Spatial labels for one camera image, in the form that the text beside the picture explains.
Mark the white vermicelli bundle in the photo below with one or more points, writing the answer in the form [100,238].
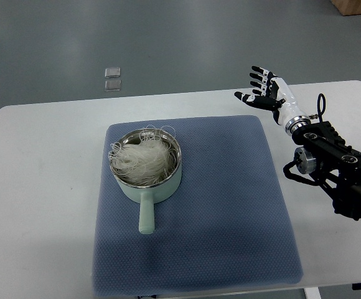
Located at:
[144,157]

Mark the mint green steel pot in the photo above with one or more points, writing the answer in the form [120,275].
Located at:
[148,196]

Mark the lower metal floor plate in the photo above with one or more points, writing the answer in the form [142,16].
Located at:
[113,85]

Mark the blue grey textured mat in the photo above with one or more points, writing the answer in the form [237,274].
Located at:
[226,225]

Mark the upper metal floor plate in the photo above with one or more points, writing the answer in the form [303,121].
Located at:
[112,72]

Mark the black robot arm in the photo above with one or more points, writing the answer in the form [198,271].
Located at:
[323,159]

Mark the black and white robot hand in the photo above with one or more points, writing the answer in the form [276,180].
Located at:
[271,93]

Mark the metal floor plate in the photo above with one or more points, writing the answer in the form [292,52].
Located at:
[112,72]
[113,85]

